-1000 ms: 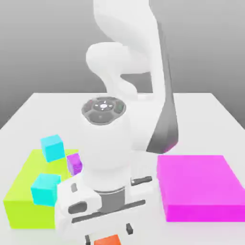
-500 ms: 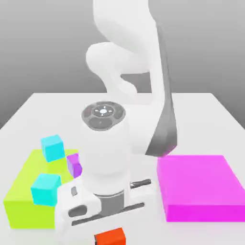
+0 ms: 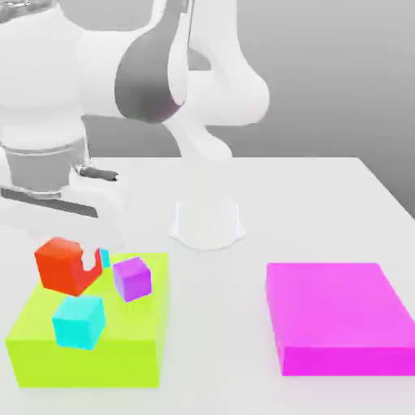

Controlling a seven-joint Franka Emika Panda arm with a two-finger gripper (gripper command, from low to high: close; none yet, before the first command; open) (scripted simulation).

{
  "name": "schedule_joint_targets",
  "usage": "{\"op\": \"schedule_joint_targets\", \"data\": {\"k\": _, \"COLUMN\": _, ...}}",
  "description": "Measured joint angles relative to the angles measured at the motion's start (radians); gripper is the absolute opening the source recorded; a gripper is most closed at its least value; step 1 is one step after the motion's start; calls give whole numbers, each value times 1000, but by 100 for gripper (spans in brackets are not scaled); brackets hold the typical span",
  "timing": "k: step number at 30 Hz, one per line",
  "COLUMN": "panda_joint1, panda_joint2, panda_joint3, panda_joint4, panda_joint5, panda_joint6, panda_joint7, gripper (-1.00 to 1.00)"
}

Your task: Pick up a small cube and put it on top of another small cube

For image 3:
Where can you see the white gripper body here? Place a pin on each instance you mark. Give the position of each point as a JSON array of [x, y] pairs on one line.
[[65, 223]]

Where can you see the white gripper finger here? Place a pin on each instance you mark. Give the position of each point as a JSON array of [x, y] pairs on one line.
[[89, 259]]

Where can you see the small red cube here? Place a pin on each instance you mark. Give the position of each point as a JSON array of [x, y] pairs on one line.
[[61, 269]]

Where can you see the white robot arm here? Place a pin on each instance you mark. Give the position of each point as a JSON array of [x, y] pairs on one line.
[[207, 97]]

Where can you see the small cyan cube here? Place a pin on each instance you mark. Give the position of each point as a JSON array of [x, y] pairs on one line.
[[105, 258], [79, 322]]

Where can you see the small purple cube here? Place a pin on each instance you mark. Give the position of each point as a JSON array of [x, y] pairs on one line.
[[133, 280]]

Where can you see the large lime green box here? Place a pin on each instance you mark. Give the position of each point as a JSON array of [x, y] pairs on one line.
[[123, 353]]

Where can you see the large magenta box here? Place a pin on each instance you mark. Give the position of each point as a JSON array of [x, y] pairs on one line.
[[334, 311]]

